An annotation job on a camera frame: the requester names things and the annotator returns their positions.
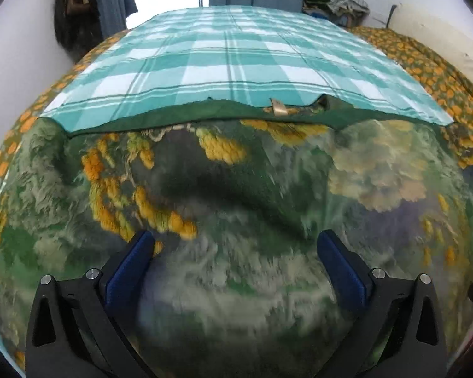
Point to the dark hanging coats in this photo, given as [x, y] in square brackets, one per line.
[77, 12]

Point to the green floral padded jacket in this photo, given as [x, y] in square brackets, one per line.
[260, 173]

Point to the dark blue bag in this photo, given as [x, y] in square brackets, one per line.
[130, 4]

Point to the orange floral bed sheet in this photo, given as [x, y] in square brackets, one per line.
[437, 75]

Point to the teal plaid blanket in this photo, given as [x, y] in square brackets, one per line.
[240, 59]

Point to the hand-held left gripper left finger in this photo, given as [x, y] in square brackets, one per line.
[126, 279]

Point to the pile of folded clothes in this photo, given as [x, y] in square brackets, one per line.
[335, 6]

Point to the narrow blue curtain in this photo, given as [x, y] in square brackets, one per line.
[110, 4]

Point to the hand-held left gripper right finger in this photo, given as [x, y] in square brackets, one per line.
[343, 271]

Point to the cream pillow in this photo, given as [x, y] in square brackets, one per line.
[437, 35]

